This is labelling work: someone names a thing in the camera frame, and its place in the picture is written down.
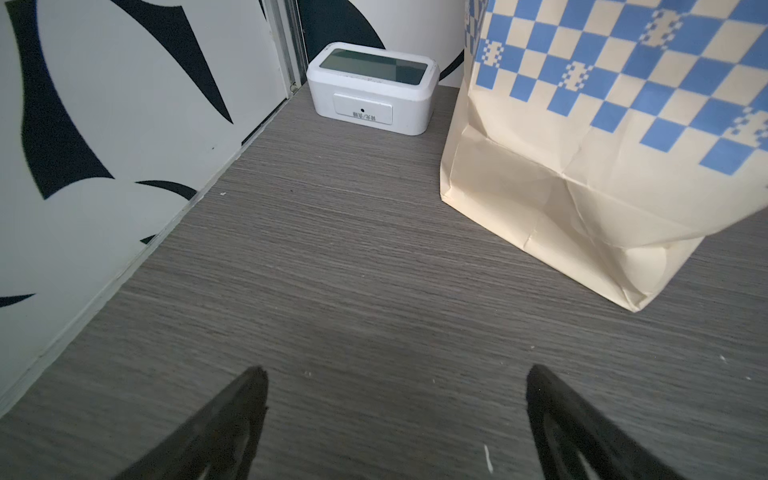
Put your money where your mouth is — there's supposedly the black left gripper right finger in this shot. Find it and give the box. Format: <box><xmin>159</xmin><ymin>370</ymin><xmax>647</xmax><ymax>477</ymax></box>
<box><xmin>526</xmin><ymin>364</ymin><xmax>682</xmax><ymax>479</ymax></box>

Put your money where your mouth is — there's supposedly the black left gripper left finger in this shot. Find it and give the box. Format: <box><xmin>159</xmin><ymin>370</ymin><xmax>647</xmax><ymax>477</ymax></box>
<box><xmin>116</xmin><ymin>366</ymin><xmax>269</xmax><ymax>479</ymax></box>

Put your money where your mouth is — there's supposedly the blue checkered paper bag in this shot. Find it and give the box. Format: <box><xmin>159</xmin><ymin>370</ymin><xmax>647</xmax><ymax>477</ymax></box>
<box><xmin>440</xmin><ymin>1</ymin><xmax>767</xmax><ymax>312</ymax></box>

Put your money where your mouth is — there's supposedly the white digital clock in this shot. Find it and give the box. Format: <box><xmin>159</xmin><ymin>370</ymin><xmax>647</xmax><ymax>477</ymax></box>
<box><xmin>306</xmin><ymin>42</ymin><xmax>439</xmax><ymax>136</ymax></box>

